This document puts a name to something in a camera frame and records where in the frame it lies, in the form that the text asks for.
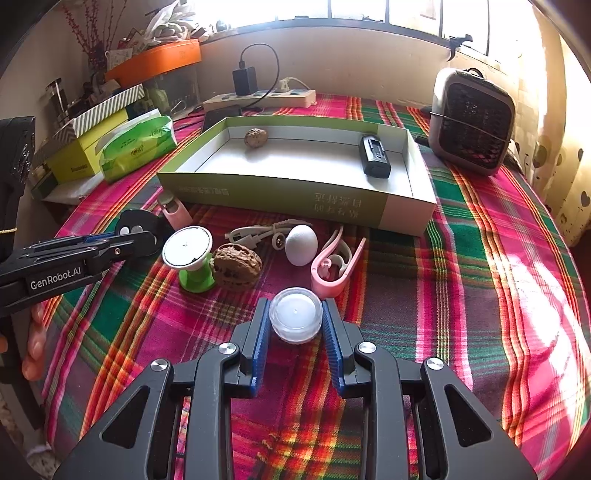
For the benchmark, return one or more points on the small clear plastic jar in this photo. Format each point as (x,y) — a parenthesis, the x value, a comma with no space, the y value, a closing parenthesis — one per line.
(295,314)

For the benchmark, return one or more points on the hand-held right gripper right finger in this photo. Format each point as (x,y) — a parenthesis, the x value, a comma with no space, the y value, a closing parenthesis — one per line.
(331,341)

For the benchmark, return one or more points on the clear plastic container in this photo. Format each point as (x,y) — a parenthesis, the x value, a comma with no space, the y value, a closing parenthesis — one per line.
(180,92)

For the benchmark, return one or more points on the black battery pack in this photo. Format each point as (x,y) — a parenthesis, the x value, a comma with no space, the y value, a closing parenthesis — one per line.
(375,157)

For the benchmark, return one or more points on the white egg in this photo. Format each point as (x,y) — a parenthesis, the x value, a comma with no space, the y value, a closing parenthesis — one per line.
(301,244)

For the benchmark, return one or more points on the white plug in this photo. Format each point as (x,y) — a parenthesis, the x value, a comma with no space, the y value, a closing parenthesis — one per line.
(285,84)

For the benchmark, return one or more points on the green tissue pack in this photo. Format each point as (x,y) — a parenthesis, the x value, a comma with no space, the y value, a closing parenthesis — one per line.
(138,147)

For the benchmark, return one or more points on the white power strip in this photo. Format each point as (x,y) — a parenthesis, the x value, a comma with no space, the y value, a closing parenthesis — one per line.
(286,98)

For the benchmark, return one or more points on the black round pill case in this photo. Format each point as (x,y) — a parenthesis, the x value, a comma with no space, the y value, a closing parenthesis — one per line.
(138,219)

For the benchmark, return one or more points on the black phone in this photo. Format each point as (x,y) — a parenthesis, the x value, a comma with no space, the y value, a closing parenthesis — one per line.
(221,115)

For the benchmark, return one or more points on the small brown walnut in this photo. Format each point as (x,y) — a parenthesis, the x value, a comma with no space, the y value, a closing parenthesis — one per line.
(256,138)

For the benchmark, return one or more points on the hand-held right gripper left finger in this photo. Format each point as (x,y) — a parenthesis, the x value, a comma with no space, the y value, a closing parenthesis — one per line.
(262,341)

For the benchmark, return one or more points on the red flower branches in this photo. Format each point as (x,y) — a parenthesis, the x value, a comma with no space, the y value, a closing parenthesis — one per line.
(87,41)

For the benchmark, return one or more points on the pink and mint clip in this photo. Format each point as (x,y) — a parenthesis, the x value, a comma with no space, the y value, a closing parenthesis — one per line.
(174,214)

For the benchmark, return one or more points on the black charger adapter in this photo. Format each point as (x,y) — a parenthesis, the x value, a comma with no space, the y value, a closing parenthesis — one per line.
(244,81)

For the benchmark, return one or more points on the yellow-green box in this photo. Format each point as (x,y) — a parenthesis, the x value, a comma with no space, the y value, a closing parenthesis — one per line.
(74,161)

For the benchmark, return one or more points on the glass and metal jar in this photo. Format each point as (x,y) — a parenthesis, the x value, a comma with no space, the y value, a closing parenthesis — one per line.
(57,101)

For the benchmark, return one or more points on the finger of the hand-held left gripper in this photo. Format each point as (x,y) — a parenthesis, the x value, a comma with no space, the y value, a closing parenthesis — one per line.
(127,249)
(99,238)

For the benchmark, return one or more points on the orange box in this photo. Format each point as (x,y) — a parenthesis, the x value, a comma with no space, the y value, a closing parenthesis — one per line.
(157,60)

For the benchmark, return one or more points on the person's left hand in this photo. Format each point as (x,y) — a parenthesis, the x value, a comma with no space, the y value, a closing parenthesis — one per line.
(36,341)

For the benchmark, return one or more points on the plaid cloth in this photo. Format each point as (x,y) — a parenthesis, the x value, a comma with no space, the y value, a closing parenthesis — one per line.
(461,277)

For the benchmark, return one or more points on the cream patterned curtain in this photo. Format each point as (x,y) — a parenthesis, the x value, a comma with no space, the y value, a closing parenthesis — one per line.
(563,161)

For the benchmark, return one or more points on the green and white spool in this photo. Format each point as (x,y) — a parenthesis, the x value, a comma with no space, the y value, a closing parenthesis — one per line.
(187,247)

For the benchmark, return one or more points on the green and white cardboard box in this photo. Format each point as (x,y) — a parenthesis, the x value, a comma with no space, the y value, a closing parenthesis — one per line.
(277,203)

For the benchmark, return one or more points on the black window latch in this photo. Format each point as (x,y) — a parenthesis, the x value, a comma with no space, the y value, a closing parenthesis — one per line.
(455,44)

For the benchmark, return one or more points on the grey desktop heater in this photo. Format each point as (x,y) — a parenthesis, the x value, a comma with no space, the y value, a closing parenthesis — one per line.
(471,120)

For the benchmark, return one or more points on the white plastic bag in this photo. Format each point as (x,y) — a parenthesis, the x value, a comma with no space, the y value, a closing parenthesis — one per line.
(161,23)

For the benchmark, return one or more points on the large brown walnut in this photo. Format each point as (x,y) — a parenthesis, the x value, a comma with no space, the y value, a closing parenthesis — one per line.
(238,267)

